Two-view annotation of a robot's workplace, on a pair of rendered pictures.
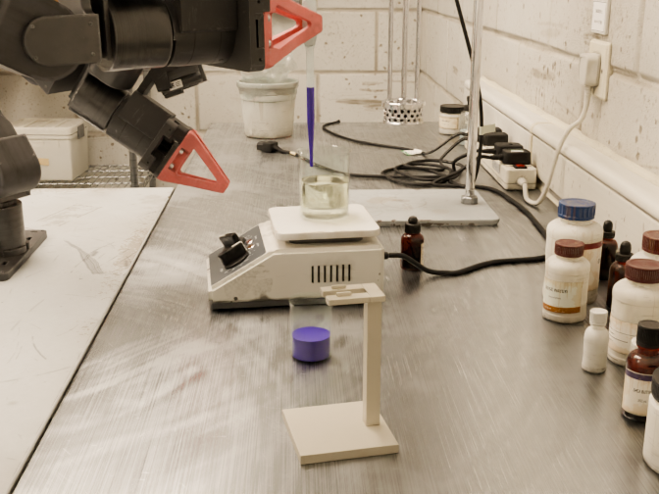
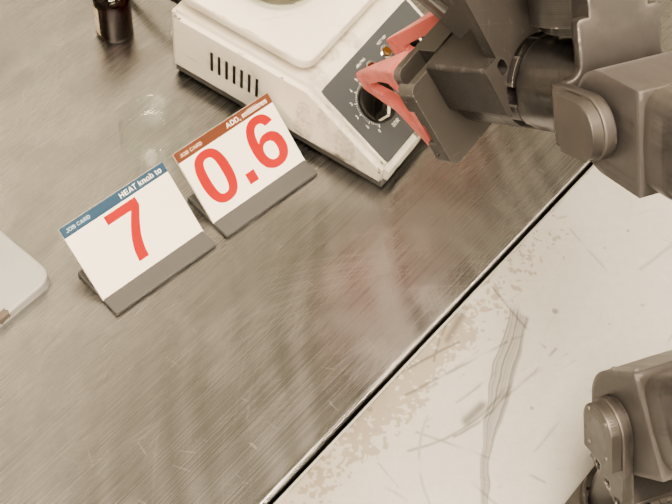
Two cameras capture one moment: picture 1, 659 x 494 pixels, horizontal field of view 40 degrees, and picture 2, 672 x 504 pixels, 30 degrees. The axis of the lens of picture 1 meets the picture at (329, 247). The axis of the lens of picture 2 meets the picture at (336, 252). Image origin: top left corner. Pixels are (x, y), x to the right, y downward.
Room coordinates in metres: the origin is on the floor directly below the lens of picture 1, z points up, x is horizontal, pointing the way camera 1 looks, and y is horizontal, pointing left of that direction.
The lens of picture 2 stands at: (1.55, 0.46, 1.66)
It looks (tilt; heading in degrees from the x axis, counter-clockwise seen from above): 57 degrees down; 216
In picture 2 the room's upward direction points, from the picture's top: 8 degrees clockwise
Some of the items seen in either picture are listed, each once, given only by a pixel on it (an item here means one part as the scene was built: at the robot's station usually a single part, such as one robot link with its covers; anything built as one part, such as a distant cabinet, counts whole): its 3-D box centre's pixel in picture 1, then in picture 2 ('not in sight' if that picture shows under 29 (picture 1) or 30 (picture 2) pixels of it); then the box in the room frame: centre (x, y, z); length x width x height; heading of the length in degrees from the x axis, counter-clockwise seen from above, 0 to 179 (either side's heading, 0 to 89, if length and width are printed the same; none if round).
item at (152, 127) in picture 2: not in sight; (155, 130); (1.16, 0.00, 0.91); 0.06 x 0.06 x 0.02
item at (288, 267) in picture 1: (300, 257); (312, 39); (1.03, 0.03, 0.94); 0.22 x 0.13 x 0.08; 99
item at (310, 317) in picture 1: (311, 327); not in sight; (0.83, 0.02, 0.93); 0.04 x 0.04 x 0.06
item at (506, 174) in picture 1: (496, 155); not in sight; (1.73, -0.33, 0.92); 0.40 x 0.06 x 0.04; 2
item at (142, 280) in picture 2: not in sight; (138, 237); (1.24, 0.07, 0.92); 0.09 x 0.06 x 0.04; 176
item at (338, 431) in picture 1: (338, 363); not in sight; (0.67, -0.01, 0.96); 0.08 x 0.08 x 0.13; 13
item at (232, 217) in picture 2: not in sight; (246, 164); (1.14, 0.07, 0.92); 0.09 x 0.06 x 0.04; 176
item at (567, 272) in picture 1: (566, 279); not in sight; (0.94, -0.26, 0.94); 0.05 x 0.05 x 0.09
